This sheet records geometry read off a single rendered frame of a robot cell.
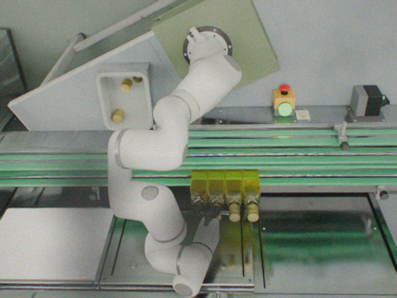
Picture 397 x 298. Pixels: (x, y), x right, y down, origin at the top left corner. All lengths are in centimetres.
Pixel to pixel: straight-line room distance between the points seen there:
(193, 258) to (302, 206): 66
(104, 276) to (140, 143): 62
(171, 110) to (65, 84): 80
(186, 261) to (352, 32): 90
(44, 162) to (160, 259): 68
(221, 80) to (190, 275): 49
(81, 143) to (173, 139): 83
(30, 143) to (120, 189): 83
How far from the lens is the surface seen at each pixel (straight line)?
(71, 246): 154
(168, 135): 88
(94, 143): 165
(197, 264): 112
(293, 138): 148
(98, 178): 164
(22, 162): 169
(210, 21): 138
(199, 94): 101
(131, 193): 94
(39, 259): 154
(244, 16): 137
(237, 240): 148
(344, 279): 147
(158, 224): 95
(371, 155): 158
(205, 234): 126
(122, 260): 146
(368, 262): 153
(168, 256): 114
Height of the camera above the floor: 214
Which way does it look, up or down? 54 degrees down
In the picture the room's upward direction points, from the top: 176 degrees counter-clockwise
